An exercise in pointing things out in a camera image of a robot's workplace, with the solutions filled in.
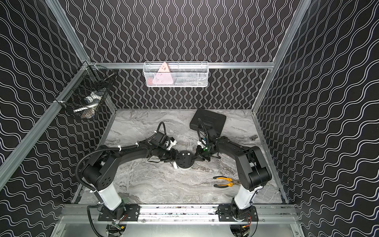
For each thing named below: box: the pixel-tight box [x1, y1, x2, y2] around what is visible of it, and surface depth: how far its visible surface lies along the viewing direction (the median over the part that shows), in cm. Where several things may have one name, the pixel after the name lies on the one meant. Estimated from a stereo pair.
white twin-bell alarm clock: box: [175, 150, 195, 171], surface depth 89 cm
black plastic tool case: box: [189, 108, 227, 137], surface depth 109 cm
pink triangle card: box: [152, 62, 174, 85], surface depth 91 cm
